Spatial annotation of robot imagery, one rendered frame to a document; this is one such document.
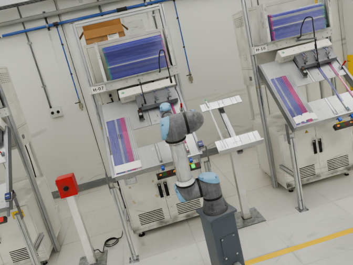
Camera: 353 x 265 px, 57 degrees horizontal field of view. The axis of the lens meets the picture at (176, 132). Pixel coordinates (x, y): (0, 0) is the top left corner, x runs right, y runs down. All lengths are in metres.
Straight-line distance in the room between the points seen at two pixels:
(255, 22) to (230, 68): 1.40
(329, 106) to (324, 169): 0.68
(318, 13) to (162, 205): 2.16
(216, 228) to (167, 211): 1.05
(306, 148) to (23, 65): 3.34
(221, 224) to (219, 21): 3.07
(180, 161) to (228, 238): 0.56
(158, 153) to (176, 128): 0.87
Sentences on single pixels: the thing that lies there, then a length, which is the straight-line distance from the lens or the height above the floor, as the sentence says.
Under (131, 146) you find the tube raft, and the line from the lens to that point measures 2.57.
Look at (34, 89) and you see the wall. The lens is 4.45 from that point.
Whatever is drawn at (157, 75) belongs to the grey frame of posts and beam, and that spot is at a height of 1.34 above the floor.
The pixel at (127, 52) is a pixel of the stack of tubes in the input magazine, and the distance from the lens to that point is 2.79.
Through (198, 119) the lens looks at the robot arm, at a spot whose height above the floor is 1.14.
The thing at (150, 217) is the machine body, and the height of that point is 0.17.
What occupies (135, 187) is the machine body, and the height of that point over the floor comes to 0.48.
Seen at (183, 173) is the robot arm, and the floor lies 0.85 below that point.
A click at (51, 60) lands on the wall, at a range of 4.39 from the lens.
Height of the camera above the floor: 1.51
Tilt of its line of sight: 14 degrees down
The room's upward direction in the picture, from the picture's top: 13 degrees counter-clockwise
